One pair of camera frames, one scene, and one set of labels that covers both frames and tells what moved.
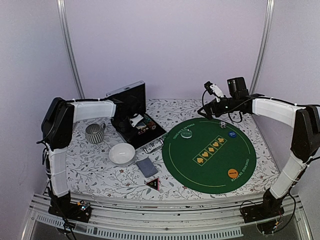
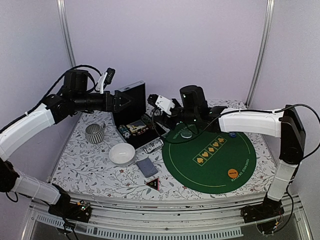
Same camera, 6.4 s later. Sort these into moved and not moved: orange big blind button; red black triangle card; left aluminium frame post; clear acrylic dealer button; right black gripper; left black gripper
Moved: right black gripper; left black gripper
Not moved: left aluminium frame post; clear acrylic dealer button; red black triangle card; orange big blind button
